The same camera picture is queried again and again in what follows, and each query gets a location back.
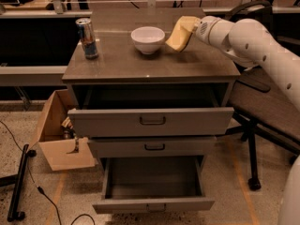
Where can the grey metal railing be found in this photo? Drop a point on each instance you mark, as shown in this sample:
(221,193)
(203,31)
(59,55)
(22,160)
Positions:
(47,7)

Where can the black wheeled stand base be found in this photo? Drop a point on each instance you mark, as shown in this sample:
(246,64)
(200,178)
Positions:
(17,181)

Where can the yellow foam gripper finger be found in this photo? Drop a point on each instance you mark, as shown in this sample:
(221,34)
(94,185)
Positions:
(187,23)

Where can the bottom grey drawer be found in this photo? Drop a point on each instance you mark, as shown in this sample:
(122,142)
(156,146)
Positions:
(152,185)

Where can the grey drawer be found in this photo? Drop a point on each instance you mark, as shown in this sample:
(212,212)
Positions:
(150,112)
(151,147)
(152,185)

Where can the grey drawer cabinet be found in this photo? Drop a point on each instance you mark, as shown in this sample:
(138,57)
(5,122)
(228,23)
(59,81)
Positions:
(120,64)

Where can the yellow sponge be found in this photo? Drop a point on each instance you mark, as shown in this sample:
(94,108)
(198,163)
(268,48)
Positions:
(180,36)

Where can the top grey drawer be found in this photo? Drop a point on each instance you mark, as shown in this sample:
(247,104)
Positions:
(150,112)

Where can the open cardboard box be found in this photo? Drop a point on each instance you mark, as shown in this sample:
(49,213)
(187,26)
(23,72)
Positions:
(61,154)

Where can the silver blue drink can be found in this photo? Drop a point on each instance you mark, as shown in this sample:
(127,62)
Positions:
(87,38)

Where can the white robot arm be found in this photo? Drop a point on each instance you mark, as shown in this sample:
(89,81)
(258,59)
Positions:
(248,43)

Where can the middle grey drawer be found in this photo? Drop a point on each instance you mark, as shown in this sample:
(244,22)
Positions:
(151,147)

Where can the black office chair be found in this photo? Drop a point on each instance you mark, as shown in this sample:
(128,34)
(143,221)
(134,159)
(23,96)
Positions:
(260,108)

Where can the white ceramic bowl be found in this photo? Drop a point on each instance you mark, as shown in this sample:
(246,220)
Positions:
(148,39)

